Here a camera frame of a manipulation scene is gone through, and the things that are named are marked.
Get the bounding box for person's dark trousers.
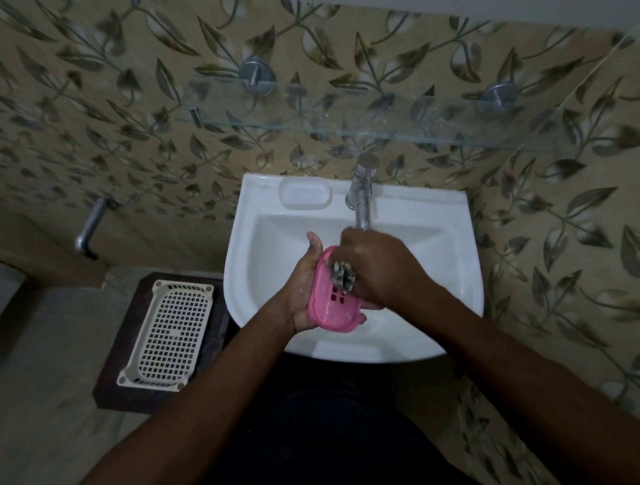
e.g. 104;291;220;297
200;350;481;485

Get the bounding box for dark wooden stool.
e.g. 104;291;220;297
92;272;236;415

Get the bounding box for person's right hand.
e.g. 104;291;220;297
340;226;437;315

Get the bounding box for person's right forearm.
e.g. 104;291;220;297
397;280;640;485

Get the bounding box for person's left hand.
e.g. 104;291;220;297
278;231;368;334

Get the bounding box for round chrome shelf bracket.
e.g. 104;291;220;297
476;81;518;114
238;56;276;94

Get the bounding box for pink plastic soap dish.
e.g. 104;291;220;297
307;245;367;332

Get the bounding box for glass wall shelf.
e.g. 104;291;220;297
176;5;640;153

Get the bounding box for person's left forearm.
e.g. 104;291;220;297
80;292;297;485

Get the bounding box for grey scrubbing pad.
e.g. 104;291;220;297
329;260;359;292

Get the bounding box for white perforated plastic tray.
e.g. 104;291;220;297
116;279;215;393

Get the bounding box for white ceramic wash basin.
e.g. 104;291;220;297
223;173;485;364

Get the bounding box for chrome wall tap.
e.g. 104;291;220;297
74;196;121;261

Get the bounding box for chrome basin tap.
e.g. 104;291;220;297
345;153;381;232

